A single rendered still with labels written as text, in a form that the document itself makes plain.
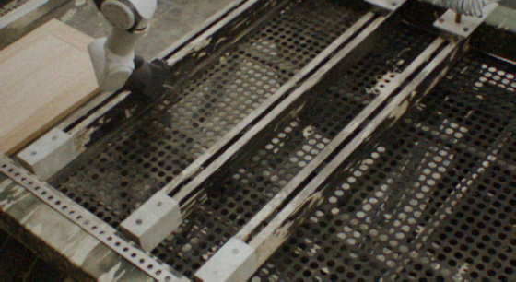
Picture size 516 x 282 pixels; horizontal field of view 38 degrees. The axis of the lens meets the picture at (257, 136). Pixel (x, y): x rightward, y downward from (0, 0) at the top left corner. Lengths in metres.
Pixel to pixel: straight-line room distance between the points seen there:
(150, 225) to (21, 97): 0.68
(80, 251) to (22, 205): 0.21
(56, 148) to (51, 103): 0.25
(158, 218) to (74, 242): 0.19
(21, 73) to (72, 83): 0.17
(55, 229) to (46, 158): 0.22
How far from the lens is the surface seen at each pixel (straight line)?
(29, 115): 2.14
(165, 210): 1.71
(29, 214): 1.83
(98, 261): 1.69
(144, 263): 1.65
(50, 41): 2.39
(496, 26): 2.19
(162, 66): 2.01
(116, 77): 1.83
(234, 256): 1.61
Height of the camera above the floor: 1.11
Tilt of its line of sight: 5 degrees up
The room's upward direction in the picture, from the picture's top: 30 degrees clockwise
